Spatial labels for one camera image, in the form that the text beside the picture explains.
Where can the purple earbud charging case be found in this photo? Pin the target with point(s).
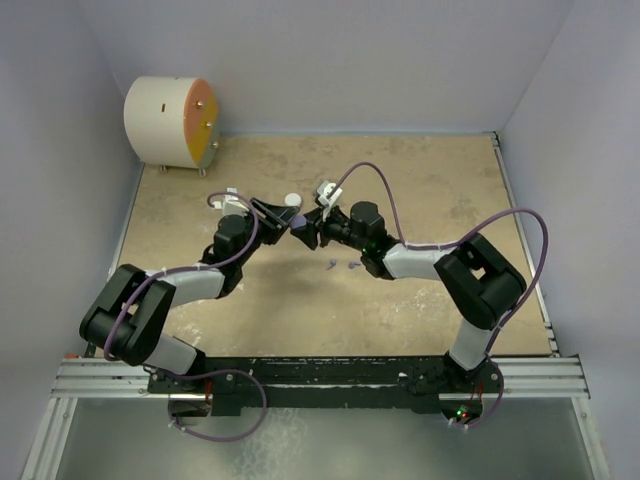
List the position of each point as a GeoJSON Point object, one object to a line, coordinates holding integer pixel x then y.
{"type": "Point", "coordinates": [298, 223]}

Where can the white cylinder with orange face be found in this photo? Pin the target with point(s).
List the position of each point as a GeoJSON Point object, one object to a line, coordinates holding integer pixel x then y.
{"type": "Point", "coordinates": [173, 122]}

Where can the white earbud charging case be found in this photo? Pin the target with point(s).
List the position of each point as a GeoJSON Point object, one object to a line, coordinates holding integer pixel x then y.
{"type": "Point", "coordinates": [293, 199]}

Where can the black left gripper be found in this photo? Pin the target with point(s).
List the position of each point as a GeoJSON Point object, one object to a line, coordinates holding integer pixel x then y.
{"type": "Point", "coordinates": [275, 219]}

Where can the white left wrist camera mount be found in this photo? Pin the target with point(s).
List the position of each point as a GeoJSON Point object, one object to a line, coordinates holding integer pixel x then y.
{"type": "Point", "coordinates": [231, 204]}

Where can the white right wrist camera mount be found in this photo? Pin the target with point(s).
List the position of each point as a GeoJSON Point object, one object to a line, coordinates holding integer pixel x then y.
{"type": "Point", "coordinates": [326, 196]}

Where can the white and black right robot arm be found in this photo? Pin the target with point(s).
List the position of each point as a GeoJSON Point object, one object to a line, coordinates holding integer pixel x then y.
{"type": "Point", "coordinates": [481, 282]}

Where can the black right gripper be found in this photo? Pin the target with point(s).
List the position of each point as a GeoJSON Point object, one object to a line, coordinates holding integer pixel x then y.
{"type": "Point", "coordinates": [309, 233]}

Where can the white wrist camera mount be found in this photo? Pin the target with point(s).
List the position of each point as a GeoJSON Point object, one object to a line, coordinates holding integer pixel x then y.
{"type": "Point", "coordinates": [231, 204]}
{"type": "Point", "coordinates": [326, 196]}

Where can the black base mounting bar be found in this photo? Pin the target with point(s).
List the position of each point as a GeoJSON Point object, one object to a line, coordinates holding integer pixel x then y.
{"type": "Point", "coordinates": [421, 384]}

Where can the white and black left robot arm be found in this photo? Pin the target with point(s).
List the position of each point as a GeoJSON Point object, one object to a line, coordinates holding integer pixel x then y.
{"type": "Point", "coordinates": [127, 318]}

